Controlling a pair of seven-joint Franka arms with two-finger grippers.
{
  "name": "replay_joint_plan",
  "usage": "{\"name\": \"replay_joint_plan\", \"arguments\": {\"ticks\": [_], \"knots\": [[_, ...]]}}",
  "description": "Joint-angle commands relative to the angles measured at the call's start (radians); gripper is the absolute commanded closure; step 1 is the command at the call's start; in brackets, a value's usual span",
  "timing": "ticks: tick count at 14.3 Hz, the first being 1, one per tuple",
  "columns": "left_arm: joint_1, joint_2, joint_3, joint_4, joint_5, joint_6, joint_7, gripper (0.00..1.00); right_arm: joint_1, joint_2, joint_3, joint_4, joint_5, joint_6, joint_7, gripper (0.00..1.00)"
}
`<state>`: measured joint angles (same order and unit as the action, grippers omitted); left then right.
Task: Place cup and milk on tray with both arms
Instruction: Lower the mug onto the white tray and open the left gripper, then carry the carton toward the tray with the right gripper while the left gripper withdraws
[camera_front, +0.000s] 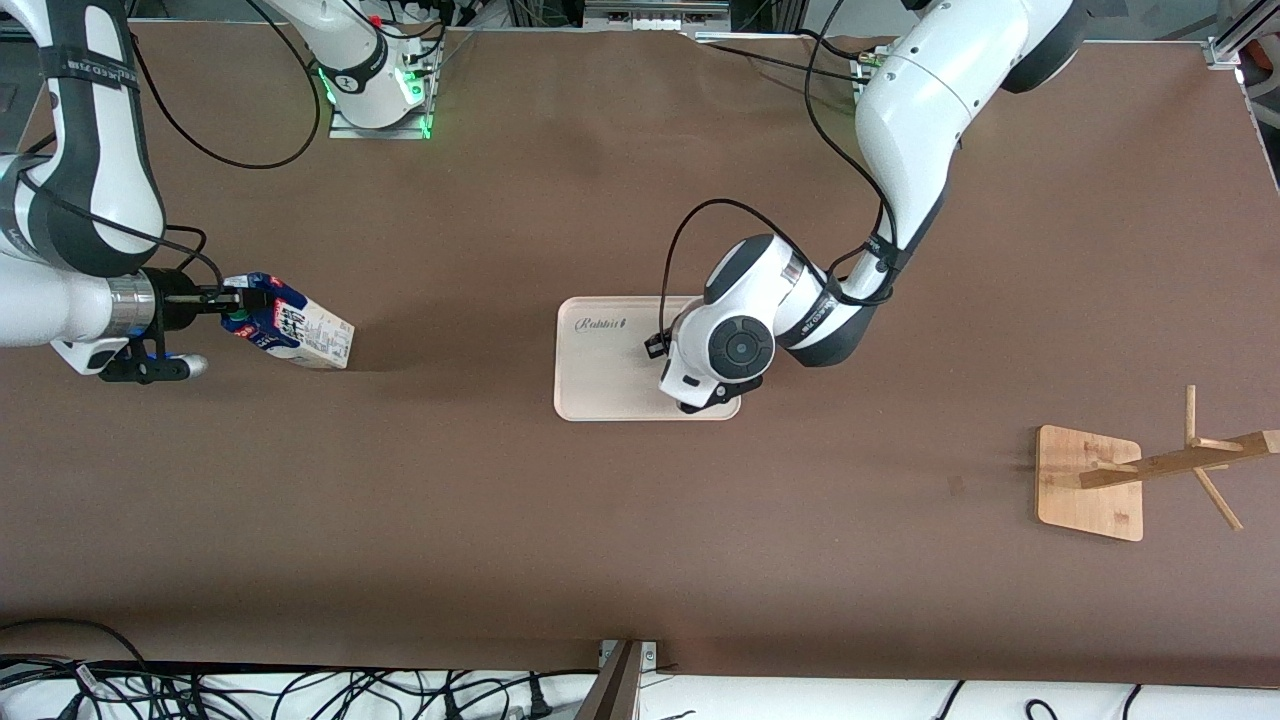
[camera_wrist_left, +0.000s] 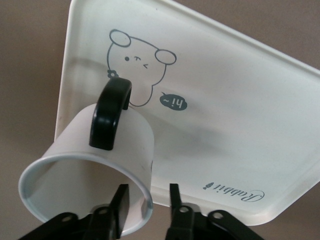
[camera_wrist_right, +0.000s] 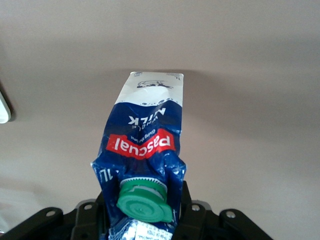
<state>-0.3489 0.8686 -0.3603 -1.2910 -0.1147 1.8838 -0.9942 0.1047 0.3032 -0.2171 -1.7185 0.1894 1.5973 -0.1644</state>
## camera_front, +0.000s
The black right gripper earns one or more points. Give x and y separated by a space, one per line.
176 304

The blue white milk carton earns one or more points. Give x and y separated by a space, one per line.
310 335

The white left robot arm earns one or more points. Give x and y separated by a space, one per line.
920 130

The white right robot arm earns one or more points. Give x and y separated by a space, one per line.
50 300

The beige rabbit print tray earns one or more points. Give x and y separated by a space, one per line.
600 370

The wooden mug tree stand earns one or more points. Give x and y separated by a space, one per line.
1085 500

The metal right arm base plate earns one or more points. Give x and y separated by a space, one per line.
380 132

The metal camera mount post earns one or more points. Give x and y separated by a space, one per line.
615 690

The aluminium corner bracket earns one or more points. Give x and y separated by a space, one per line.
1225 52

